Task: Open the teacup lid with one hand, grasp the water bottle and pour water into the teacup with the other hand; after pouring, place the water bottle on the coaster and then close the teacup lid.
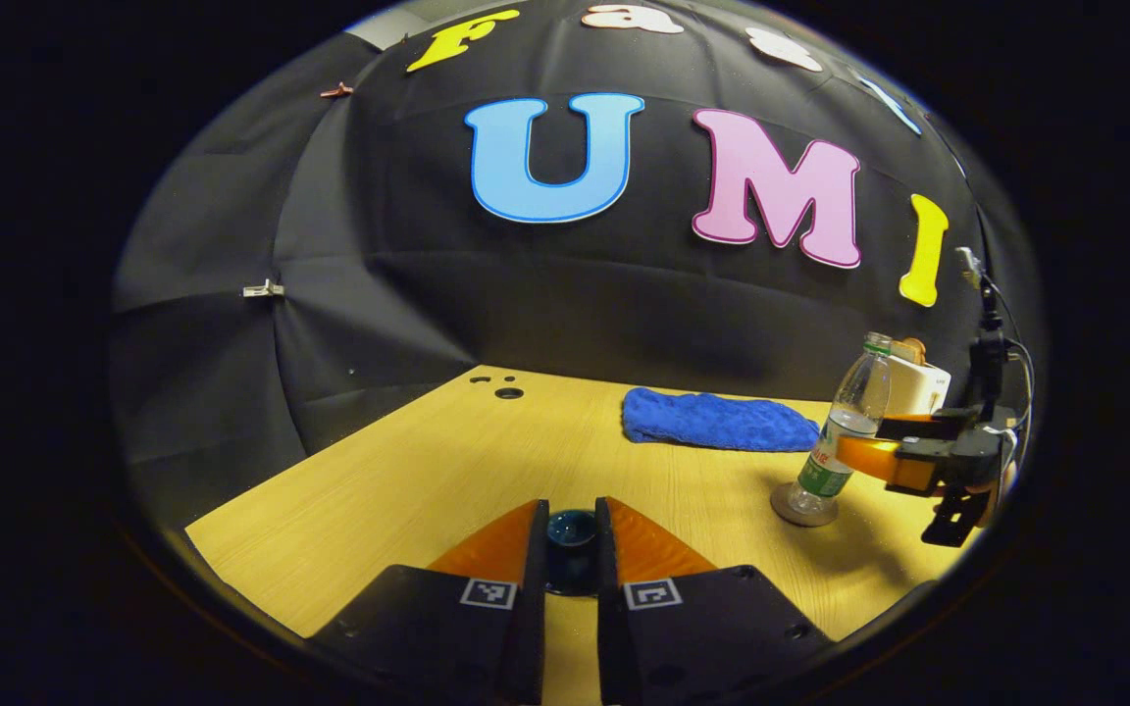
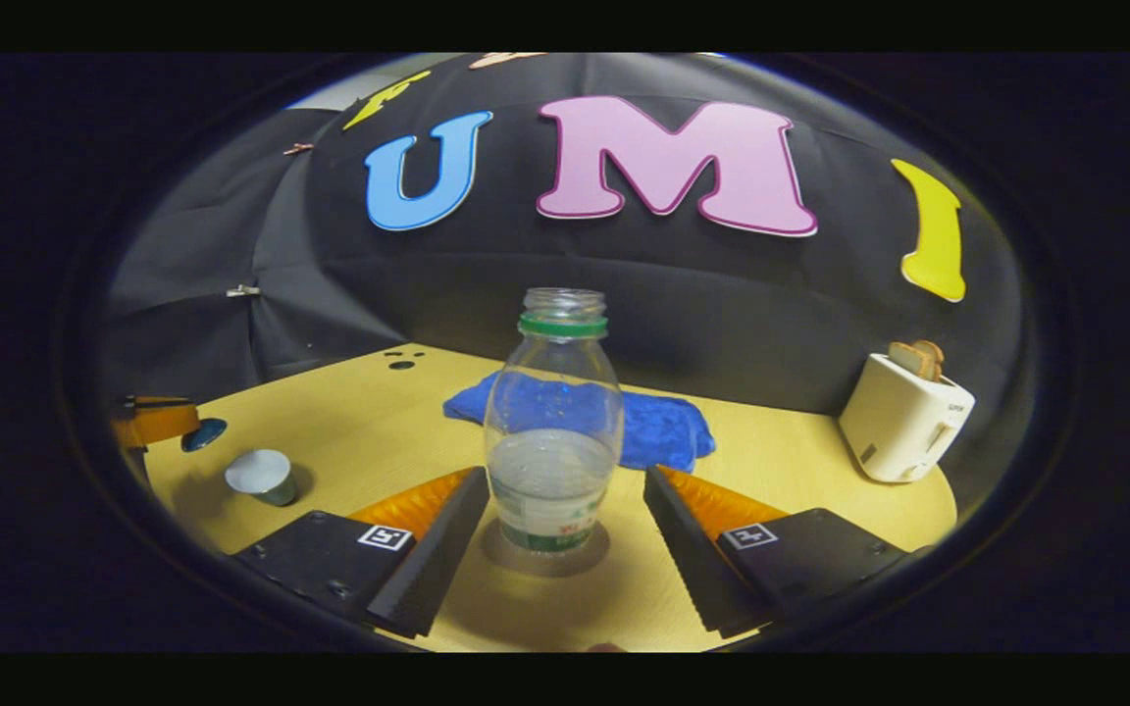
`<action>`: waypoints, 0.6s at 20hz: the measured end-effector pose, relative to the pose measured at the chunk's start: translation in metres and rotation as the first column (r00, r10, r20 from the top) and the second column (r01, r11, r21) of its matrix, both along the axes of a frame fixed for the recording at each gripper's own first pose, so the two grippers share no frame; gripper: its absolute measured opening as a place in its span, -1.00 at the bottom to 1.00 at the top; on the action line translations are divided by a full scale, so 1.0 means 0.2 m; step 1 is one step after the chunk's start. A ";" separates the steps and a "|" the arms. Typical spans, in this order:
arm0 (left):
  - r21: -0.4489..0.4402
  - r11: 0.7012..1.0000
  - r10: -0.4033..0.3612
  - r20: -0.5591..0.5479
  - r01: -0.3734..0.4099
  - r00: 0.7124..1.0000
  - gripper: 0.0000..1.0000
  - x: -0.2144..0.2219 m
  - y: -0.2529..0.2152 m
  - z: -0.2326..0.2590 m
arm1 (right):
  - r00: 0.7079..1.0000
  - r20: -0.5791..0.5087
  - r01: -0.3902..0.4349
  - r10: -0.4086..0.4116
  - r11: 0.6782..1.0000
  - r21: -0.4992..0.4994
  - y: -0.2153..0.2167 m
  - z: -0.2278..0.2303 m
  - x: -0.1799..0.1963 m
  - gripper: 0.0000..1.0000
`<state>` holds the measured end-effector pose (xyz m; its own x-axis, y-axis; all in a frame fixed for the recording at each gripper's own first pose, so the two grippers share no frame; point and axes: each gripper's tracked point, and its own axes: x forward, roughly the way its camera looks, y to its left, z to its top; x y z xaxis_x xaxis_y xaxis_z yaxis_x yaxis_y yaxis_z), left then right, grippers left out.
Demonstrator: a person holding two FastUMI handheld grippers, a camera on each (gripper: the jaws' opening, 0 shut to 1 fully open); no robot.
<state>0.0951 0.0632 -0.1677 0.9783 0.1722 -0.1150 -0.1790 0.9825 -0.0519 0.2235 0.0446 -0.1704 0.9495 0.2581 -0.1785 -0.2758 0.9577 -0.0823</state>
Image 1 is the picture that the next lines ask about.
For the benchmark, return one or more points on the copper clip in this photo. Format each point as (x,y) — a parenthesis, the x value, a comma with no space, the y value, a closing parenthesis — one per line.
(336,90)

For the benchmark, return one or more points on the silver clip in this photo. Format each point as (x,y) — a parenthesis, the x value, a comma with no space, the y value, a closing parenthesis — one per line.
(263,289)

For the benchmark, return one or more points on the clear plastic water bottle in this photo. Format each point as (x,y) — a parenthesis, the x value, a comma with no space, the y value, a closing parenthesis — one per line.
(845,422)

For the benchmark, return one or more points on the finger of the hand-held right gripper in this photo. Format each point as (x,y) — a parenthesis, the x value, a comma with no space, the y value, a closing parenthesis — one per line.
(928,427)
(879,456)

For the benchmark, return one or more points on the white toaster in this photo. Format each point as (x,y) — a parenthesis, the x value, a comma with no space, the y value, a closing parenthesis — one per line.
(923,387)

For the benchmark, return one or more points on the toast slice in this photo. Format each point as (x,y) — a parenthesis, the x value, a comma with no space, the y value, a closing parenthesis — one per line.
(911,350)

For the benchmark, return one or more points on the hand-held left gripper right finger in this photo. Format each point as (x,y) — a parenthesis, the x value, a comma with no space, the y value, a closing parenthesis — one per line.
(609,628)

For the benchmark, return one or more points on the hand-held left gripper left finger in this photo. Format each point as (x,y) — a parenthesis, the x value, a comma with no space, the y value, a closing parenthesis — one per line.
(533,608)

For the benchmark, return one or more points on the blue towel cloth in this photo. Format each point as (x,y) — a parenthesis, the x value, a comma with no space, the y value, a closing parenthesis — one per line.
(712,420)

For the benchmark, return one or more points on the round brown coaster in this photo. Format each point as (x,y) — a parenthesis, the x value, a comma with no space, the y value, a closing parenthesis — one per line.
(779,505)

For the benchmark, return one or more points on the dark teal teacup lid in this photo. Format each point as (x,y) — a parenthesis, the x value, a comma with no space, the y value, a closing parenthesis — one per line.
(572,529)

